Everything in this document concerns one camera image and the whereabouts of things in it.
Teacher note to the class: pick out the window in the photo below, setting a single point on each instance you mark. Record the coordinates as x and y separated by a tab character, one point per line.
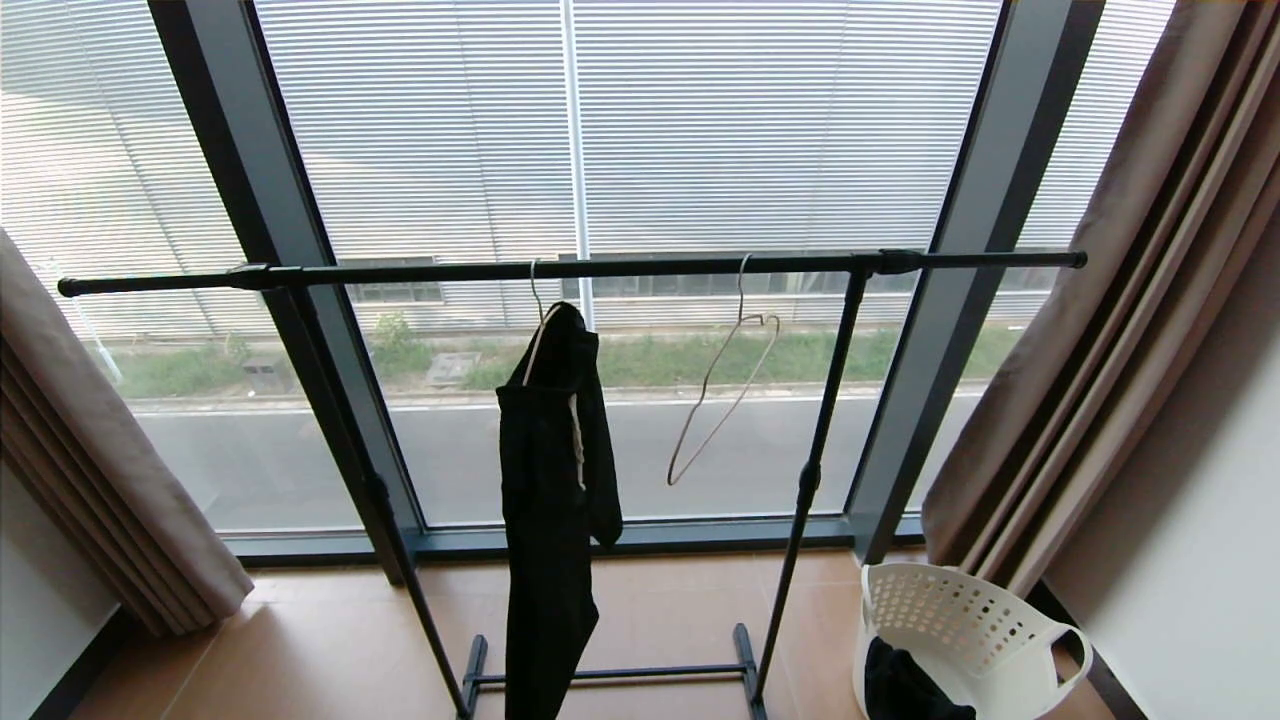
240	200

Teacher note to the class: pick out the white laundry basket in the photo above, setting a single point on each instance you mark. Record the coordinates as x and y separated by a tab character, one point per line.
950	620

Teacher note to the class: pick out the brown curtain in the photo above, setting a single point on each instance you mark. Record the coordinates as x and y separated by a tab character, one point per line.
90	470
1130	300

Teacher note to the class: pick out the black clothes rack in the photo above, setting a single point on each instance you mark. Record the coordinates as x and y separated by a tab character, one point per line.
650	267

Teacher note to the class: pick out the black garment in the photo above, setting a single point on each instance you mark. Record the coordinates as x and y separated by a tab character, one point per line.
905	685

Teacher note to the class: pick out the pink clothes hanger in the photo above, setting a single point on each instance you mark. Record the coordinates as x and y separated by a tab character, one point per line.
537	345
742	300

